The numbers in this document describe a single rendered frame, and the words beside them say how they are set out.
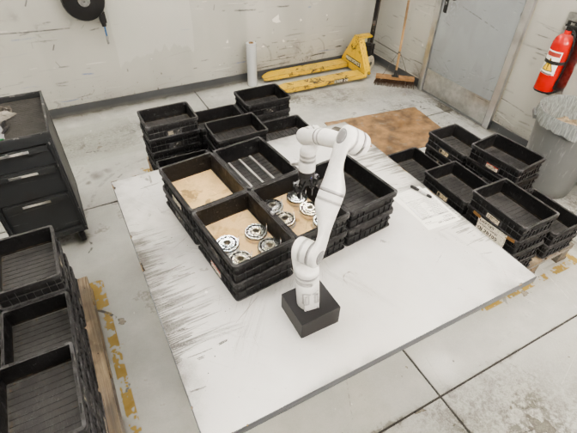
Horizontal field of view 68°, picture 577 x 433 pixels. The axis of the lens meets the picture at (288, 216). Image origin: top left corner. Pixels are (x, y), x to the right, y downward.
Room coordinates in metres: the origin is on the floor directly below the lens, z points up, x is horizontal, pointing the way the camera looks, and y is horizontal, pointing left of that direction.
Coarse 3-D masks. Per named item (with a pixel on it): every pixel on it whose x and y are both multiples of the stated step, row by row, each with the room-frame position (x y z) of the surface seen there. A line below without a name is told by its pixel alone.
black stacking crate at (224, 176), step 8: (192, 160) 1.85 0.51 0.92; (200, 160) 1.87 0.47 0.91; (208, 160) 1.89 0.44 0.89; (168, 168) 1.77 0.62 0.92; (176, 168) 1.79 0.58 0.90; (184, 168) 1.81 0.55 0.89; (192, 168) 1.84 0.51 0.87; (200, 168) 1.87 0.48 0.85; (208, 168) 1.89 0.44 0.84; (216, 168) 1.85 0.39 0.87; (168, 176) 1.76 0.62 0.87; (176, 176) 1.79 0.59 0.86; (184, 176) 1.81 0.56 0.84; (224, 176) 1.78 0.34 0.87; (224, 184) 1.77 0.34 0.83; (232, 184) 1.71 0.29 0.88; (168, 192) 1.68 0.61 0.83; (232, 192) 1.70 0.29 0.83; (184, 208) 1.52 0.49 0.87; (192, 224) 1.45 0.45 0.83
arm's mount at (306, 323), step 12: (324, 288) 1.12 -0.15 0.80; (288, 300) 1.06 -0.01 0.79; (324, 300) 1.06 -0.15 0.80; (288, 312) 1.04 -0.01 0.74; (300, 312) 1.00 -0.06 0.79; (312, 312) 1.00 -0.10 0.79; (324, 312) 1.00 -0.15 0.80; (336, 312) 1.02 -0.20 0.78; (300, 324) 0.96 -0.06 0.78; (312, 324) 0.96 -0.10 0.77; (324, 324) 0.99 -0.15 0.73; (300, 336) 0.95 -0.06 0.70
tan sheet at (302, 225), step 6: (276, 198) 1.66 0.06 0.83; (282, 198) 1.66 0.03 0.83; (288, 204) 1.61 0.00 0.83; (288, 210) 1.57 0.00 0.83; (300, 216) 1.52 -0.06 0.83; (300, 222) 1.49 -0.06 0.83; (306, 222) 1.49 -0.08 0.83; (312, 222) 1.49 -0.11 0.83; (294, 228) 1.44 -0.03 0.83; (300, 228) 1.45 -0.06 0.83; (306, 228) 1.45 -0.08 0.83; (312, 228) 1.45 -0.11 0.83; (300, 234) 1.40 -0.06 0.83
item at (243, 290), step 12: (204, 252) 1.36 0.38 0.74; (216, 264) 1.24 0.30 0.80; (288, 264) 1.25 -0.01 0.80; (264, 276) 1.18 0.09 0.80; (276, 276) 1.23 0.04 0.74; (288, 276) 1.25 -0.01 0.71; (228, 288) 1.17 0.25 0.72; (240, 288) 1.12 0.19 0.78; (252, 288) 1.16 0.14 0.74; (264, 288) 1.18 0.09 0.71; (240, 300) 1.11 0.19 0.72
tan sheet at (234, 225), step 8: (232, 216) 1.51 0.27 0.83; (240, 216) 1.51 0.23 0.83; (248, 216) 1.51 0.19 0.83; (216, 224) 1.45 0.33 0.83; (224, 224) 1.45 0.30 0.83; (232, 224) 1.46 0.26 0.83; (240, 224) 1.46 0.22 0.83; (248, 224) 1.46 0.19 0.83; (216, 232) 1.40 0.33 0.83; (224, 232) 1.40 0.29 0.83; (232, 232) 1.40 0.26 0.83; (240, 232) 1.41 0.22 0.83; (216, 240) 1.35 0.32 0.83; (240, 240) 1.36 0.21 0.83; (240, 248) 1.30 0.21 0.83; (248, 248) 1.30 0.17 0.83; (256, 248) 1.30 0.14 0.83
